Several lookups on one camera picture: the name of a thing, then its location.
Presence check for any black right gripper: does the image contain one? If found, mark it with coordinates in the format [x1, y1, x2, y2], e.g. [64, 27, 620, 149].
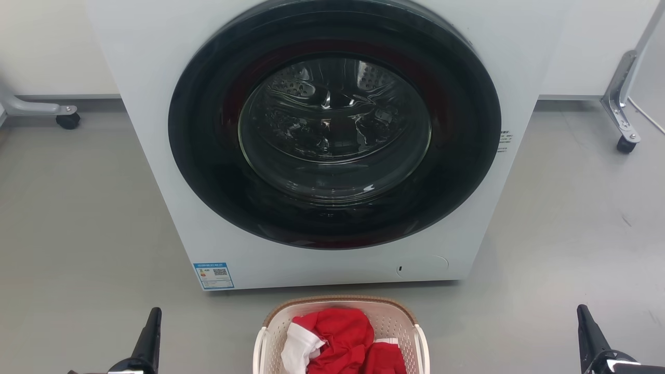
[576, 304, 665, 374]

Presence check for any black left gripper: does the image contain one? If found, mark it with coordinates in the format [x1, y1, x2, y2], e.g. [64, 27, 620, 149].
[68, 307, 163, 374]

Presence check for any cream woven laundry basket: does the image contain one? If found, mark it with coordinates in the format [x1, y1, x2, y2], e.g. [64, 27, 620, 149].
[252, 295, 431, 374]

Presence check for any blue energy label sticker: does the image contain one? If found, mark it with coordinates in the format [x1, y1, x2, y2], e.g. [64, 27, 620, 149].
[193, 262, 235, 290]

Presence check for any white cloth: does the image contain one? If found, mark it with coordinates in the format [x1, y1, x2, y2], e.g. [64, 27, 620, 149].
[281, 322, 326, 374]

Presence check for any round filter cover flap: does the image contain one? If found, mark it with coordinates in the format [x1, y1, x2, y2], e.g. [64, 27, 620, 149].
[395, 254, 449, 279]

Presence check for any white front-load washing machine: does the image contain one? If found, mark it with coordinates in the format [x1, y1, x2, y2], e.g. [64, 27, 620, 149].
[86, 0, 569, 291]

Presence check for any black round washer door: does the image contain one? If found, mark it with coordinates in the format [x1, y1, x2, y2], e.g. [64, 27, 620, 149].
[168, 0, 502, 250]

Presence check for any red garment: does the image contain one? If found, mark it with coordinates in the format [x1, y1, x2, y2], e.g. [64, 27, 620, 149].
[290, 308, 407, 374]

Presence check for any grey caster leg low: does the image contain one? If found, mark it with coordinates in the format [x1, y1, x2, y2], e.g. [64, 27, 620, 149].
[0, 91, 82, 130]

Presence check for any white cable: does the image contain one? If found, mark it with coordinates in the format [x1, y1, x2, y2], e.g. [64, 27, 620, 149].
[627, 96, 665, 135]

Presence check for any grey caster frame with bracket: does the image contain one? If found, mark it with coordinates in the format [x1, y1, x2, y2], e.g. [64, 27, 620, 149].
[601, 0, 665, 154]

